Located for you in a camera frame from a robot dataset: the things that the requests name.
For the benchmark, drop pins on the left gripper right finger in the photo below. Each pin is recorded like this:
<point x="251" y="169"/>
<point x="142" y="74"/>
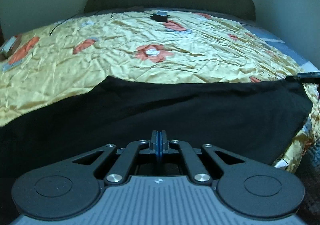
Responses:
<point x="248" y="187"/>

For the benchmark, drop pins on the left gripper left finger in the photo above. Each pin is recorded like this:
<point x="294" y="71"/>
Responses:
<point x="67" y="188"/>

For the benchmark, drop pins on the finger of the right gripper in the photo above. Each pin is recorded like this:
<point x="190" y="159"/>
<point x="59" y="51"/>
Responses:
<point x="309" y="77"/>

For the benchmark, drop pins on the black pants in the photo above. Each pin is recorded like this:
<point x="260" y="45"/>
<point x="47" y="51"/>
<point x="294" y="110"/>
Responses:
<point x="255" y="120"/>

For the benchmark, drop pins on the yellow floral bedsheet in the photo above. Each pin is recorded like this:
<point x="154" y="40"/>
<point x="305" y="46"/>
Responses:
<point x="70" y="58"/>

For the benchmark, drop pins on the black power adapter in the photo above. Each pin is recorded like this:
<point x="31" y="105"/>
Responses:
<point x="160" y="16"/>

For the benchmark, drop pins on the small packaged box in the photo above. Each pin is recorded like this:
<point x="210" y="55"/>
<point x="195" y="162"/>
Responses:
<point x="10" y="46"/>

